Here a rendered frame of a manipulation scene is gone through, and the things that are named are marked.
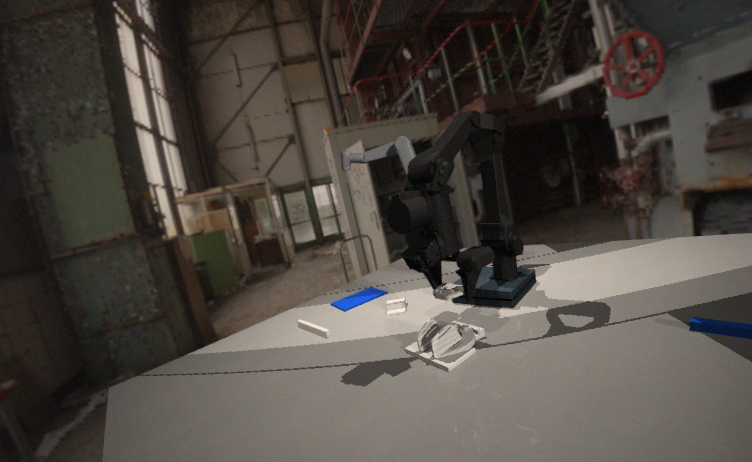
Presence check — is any beige rectangular bar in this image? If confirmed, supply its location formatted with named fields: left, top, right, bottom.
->
left=297, top=320, right=331, bottom=338

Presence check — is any blue rectangular bar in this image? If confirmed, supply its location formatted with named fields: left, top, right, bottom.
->
left=690, top=317, right=752, bottom=339

